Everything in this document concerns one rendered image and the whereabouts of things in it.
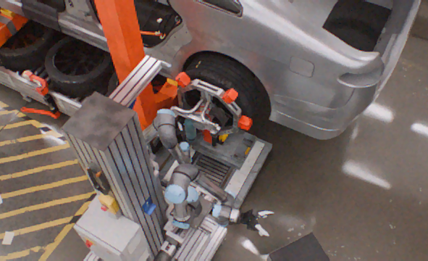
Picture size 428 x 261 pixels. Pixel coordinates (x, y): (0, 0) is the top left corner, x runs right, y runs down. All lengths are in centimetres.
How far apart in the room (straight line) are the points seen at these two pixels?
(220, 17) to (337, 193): 201
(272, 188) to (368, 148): 104
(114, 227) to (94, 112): 84
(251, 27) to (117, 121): 127
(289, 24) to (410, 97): 241
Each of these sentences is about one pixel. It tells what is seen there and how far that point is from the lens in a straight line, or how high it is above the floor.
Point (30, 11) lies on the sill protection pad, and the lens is 458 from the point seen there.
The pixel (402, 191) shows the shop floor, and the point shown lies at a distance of 439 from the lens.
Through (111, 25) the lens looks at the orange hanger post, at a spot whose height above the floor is 182.
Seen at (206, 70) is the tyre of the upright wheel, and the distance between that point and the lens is 334.
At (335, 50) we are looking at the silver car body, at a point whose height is 166.
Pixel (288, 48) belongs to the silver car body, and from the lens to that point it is 294.
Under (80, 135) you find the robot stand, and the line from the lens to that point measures 207.
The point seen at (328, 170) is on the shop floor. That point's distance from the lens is 430.
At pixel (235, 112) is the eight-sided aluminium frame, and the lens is 333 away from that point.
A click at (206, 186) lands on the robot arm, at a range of 267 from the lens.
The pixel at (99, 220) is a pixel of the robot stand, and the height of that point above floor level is 123.
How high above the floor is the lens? 368
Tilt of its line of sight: 56 degrees down
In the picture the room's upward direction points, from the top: 2 degrees counter-clockwise
